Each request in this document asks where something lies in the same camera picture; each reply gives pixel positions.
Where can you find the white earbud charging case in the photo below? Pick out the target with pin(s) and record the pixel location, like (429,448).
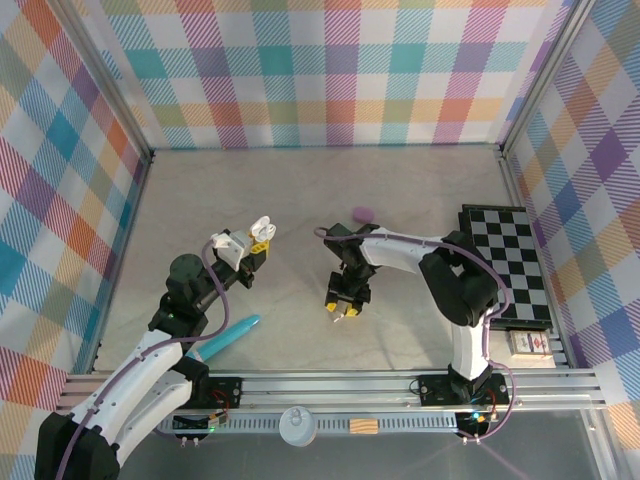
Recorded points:
(261,227)

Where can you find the pink earbud charging case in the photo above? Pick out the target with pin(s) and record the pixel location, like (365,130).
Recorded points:
(363,214)

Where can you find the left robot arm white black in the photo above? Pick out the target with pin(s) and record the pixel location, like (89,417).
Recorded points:
(145,370)

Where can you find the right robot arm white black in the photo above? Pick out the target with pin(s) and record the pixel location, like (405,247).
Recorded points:
(395,247)

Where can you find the teal cylindrical tube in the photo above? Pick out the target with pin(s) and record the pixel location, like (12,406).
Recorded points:
(235,330)

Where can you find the small wooden block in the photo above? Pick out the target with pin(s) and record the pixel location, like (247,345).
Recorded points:
(363,426)

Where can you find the white round plastic lid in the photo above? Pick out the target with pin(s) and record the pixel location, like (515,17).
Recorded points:
(297,427)

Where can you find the small electronics board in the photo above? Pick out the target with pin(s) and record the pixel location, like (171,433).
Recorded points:
(217,417)
(475,417)

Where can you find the black silver chessboard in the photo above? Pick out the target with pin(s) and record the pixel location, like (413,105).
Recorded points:
(515,260)

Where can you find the playing card box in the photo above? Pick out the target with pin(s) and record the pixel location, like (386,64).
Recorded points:
(530,345)

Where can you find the aluminium mounting rail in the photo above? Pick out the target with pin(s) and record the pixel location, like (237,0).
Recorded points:
(325,387)

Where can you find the aluminium side rail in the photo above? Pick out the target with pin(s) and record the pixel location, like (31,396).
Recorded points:
(136,200)
(512,185)

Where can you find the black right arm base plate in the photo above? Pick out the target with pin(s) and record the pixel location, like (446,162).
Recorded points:
(435,387)

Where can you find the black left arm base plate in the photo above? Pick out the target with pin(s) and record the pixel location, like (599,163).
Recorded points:
(227,390)

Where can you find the aluminium frame post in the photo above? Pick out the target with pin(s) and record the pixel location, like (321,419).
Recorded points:
(107,75)
(543,75)

